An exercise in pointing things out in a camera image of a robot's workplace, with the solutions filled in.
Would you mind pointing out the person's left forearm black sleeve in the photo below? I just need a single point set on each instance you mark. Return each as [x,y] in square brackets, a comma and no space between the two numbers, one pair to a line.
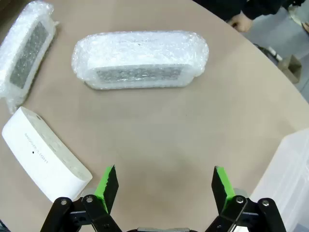
[263,8]

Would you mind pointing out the bubble-wrapped white clock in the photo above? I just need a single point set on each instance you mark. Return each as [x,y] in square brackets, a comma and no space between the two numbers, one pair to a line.
[26,53]
[140,55]

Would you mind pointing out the unwrapped white digital clock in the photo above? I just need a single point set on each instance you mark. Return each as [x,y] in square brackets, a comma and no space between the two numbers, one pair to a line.
[43,157]

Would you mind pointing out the clear plastic container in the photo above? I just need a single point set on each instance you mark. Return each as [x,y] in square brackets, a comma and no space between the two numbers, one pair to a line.
[289,181]

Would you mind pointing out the person in black zip hoodie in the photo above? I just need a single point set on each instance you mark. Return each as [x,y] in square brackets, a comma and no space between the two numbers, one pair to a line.
[217,7]

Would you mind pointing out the cardboard box on floor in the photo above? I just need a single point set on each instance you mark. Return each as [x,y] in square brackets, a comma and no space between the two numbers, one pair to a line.
[293,68]

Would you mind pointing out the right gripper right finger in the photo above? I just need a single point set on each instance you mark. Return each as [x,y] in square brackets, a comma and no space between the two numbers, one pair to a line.
[219,188]

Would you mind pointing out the person's left hand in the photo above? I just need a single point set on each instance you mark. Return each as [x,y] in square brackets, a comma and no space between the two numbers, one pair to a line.
[241,23]

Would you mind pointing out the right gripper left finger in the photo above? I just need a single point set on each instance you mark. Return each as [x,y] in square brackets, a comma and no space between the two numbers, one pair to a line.
[108,186]

